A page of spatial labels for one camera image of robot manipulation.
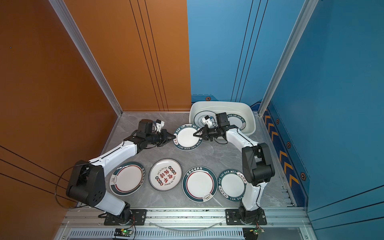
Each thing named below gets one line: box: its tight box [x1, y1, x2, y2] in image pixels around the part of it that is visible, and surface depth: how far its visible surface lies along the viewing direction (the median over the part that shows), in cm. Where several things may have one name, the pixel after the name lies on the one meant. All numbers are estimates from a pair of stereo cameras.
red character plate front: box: [149, 158, 183, 191], surface depth 89 cm
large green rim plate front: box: [182, 166, 218, 203], surface depth 85 cm
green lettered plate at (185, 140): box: [173, 123, 203, 152], surface depth 86 cm
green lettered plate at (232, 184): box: [217, 168, 247, 202], surface depth 85 cm
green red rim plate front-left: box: [109, 161, 146, 197], surface depth 87 cm
